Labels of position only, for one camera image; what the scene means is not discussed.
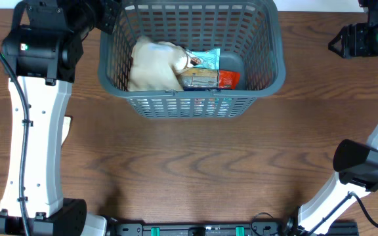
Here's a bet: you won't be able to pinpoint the treat bag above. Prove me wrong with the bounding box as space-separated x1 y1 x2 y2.
61 116 72 145
127 36 198 92

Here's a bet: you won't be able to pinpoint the grey plastic basket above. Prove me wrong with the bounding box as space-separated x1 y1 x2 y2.
98 0 286 119

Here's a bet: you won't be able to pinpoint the spaghetti pack red ends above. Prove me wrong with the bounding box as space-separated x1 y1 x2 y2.
177 68 241 90

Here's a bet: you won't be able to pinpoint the small teal wipes packet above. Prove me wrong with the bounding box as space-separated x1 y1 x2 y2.
186 49 221 69

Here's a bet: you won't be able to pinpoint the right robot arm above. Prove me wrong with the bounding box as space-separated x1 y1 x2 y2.
280 0 378 235

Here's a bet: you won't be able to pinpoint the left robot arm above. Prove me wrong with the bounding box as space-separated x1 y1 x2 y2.
0 0 120 236

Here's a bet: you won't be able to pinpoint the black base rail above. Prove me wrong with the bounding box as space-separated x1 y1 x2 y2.
105 219 360 236

